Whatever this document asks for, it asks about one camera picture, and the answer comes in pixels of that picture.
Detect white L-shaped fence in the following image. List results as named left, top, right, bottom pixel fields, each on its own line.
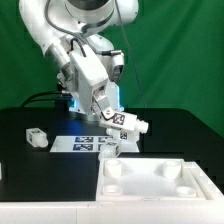
left=0, top=161, right=224, bottom=224

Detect white sheet with tags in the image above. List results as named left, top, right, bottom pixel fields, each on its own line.
left=49, top=135, right=140, bottom=154

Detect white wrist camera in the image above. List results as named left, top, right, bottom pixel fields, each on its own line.
left=108, top=50, right=124, bottom=82

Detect black cables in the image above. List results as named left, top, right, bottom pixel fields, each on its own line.
left=20, top=89, right=73, bottom=108

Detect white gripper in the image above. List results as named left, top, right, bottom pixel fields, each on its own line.
left=70, top=52, right=114, bottom=120

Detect white square table top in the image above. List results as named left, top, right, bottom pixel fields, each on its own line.
left=96, top=158, right=206, bottom=201

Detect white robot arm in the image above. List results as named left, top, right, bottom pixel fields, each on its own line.
left=19, top=0, right=139, bottom=120

